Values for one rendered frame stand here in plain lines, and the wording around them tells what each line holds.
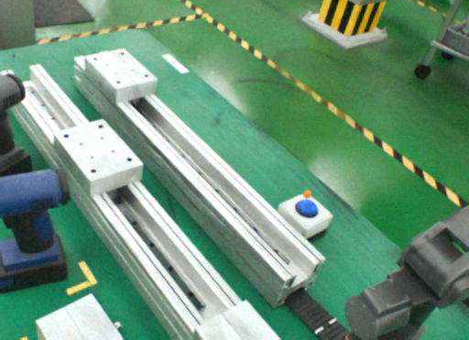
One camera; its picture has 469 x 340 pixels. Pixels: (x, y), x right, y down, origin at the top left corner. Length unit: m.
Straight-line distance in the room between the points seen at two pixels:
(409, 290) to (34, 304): 0.57
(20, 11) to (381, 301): 1.96
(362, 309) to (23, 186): 0.49
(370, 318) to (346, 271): 0.35
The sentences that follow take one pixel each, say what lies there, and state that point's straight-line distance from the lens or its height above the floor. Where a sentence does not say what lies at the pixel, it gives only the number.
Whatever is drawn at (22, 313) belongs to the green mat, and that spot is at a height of 0.78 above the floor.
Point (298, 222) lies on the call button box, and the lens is 0.99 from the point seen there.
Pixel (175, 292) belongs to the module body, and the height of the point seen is 0.86.
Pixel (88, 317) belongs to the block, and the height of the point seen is 0.87.
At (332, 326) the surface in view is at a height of 0.79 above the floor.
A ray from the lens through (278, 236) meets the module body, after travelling 0.93.
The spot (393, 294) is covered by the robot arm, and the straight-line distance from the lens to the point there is 0.68.
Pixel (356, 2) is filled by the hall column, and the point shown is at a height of 0.29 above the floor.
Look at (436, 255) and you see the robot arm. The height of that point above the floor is 1.08.
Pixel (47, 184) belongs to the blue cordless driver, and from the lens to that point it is 0.75.
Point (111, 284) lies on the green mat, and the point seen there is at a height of 0.78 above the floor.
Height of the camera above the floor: 1.50
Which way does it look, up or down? 43 degrees down
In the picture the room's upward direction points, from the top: 10 degrees clockwise
